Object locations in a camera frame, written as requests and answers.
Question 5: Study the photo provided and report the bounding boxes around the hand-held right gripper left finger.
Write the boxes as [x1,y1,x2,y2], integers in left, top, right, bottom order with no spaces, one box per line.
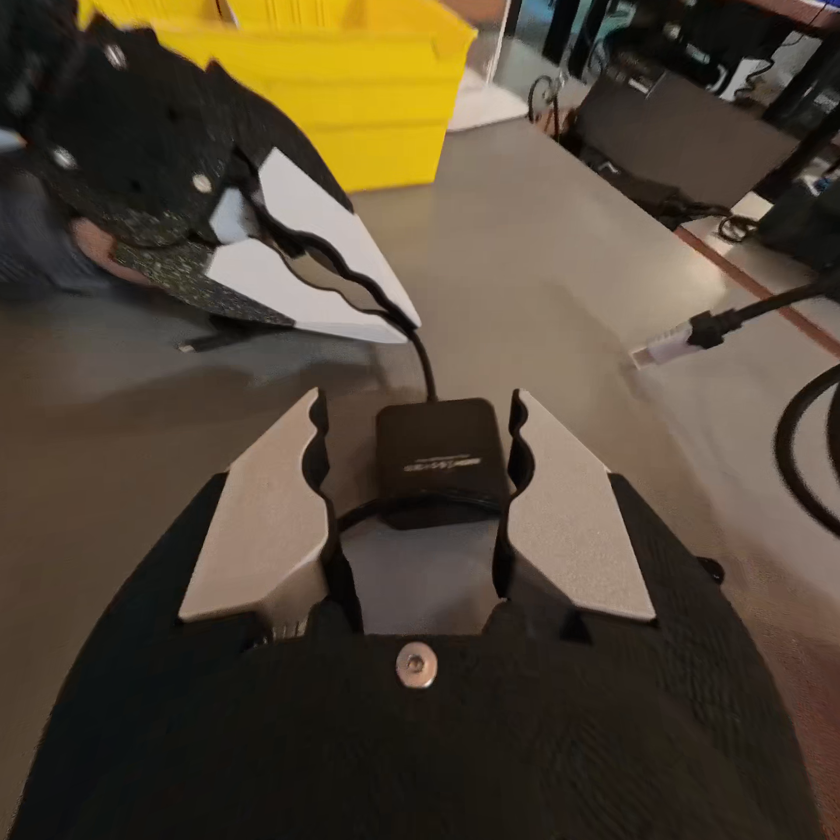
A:
[178,387,340,624]

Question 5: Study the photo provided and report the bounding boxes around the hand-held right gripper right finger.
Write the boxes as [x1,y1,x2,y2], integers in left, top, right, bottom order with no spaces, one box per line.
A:
[495,388,658,623]

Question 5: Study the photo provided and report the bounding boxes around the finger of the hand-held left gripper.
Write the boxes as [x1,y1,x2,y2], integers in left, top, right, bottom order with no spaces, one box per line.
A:
[209,147,422,330]
[206,239,412,347]

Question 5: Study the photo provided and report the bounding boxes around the yellow plastic bin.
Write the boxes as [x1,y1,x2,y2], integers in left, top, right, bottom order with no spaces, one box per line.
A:
[79,0,479,194]

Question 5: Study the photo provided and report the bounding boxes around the black hdmi adapter hub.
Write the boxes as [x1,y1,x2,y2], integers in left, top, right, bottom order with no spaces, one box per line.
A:
[177,325,513,532]

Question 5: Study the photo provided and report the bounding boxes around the black hdmi cable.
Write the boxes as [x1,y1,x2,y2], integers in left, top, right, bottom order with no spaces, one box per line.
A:
[629,270,840,534]

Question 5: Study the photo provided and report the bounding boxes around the person's left forearm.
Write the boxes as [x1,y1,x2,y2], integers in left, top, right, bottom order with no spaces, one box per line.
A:
[0,167,109,303]

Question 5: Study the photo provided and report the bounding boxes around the person's left hand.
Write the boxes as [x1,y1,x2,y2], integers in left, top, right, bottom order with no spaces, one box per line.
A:
[68,218,159,286]

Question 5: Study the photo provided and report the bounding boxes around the clear acrylic panel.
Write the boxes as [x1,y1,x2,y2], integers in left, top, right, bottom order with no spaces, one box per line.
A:
[446,0,534,133]

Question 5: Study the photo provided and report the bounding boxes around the black flat case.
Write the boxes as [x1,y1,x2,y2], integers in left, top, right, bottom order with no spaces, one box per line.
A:
[570,64,816,212]

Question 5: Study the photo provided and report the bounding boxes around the black coiled cable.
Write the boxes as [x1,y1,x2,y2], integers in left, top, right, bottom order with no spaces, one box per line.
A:
[656,196,762,245]

